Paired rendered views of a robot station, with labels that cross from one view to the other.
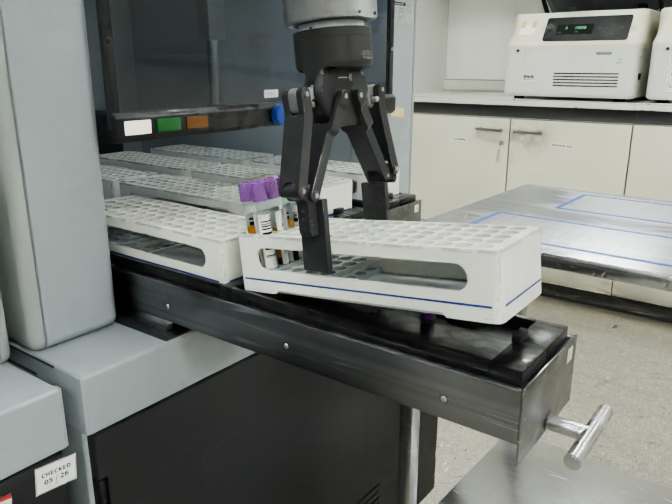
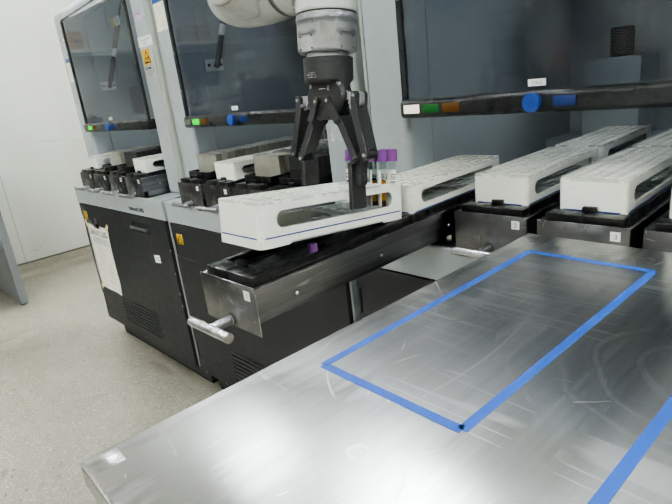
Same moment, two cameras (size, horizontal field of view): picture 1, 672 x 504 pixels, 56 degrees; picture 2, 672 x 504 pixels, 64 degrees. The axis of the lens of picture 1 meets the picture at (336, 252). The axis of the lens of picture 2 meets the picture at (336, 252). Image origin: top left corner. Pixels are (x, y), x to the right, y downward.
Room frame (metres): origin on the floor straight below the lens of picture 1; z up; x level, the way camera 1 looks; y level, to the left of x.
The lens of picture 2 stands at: (0.79, -0.84, 1.05)
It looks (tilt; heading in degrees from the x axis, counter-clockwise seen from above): 18 degrees down; 101
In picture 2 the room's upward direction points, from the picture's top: 7 degrees counter-clockwise
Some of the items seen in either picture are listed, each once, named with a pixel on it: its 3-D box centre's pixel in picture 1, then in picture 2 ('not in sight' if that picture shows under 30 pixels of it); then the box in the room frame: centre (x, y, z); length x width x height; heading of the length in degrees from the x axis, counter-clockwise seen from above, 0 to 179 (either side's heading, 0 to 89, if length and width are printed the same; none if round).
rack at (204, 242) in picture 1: (171, 238); (438, 184); (0.80, 0.21, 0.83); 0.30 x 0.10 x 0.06; 53
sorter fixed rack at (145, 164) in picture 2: not in sight; (177, 160); (-0.15, 1.06, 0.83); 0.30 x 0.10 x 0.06; 53
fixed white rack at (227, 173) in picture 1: (268, 191); (627, 180); (1.11, 0.12, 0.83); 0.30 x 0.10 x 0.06; 53
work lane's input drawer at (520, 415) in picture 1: (276, 307); (380, 235); (0.69, 0.07, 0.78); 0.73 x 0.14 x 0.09; 53
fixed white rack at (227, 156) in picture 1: (210, 164); not in sight; (1.42, 0.28, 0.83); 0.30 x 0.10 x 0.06; 53
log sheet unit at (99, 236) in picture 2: not in sight; (101, 257); (-0.66, 1.19, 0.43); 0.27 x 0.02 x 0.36; 143
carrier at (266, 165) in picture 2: not in sight; (269, 166); (0.36, 0.55, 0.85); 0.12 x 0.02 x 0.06; 144
